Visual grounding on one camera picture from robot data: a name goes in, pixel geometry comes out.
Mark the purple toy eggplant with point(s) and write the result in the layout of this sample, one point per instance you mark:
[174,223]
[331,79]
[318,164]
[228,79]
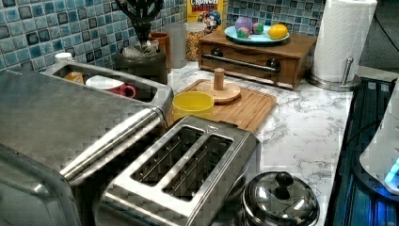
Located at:
[243,22]

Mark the steel pot lid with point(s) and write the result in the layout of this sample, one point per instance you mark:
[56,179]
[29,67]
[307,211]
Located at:
[277,198]

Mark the paper towel roll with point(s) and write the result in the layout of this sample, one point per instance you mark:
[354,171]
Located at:
[343,32]

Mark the frosted glass tumbler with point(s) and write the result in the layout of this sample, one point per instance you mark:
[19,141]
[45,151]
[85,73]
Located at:
[177,33]

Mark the small green pink toy ball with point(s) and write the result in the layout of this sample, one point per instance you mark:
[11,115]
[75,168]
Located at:
[257,28]

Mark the white bottle cap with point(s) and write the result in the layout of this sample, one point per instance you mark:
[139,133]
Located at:
[63,57]

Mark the orange item in rack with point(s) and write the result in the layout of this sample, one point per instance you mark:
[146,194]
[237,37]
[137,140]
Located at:
[75,77]

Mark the pink mug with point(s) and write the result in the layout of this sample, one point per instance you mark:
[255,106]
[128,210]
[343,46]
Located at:
[111,85]

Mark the stainless toaster oven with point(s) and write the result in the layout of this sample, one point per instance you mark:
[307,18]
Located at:
[62,144]

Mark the grey dish rack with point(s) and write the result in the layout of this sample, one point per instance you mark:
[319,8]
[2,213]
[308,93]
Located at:
[147,92]

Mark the yellow toy lemon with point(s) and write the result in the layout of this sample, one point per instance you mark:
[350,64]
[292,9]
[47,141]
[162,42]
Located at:
[277,31]

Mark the cereal box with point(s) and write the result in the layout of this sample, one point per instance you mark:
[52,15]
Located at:
[208,12]

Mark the yellow plastic cup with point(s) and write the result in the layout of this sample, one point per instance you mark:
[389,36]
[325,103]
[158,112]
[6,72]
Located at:
[194,103]

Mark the bamboo cutting board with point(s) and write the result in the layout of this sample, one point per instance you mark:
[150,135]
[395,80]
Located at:
[249,111]

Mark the glass cereal jar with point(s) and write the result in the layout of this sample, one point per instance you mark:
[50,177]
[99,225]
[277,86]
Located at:
[194,31]

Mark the green pink toy fruit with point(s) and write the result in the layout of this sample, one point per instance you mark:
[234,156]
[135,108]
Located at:
[243,33]

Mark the brown wooden cup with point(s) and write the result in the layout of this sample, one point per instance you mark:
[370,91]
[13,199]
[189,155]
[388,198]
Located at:
[164,44]

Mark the light blue plate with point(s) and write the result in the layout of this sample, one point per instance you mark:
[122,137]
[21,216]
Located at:
[263,38]

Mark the round wooden lid with knob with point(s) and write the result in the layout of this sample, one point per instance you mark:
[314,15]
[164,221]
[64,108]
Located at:
[221,91]

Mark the stainless steel toaster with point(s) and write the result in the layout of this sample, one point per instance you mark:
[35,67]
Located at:
[184,178]

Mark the steel paper towel holder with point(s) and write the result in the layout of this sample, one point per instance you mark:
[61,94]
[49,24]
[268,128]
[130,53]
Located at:
[344,85]

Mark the wooden drawer box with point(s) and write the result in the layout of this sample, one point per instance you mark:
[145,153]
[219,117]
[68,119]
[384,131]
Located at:
[282,63]

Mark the dark utensil holder pot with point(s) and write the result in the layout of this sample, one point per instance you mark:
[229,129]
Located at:
[150,63]

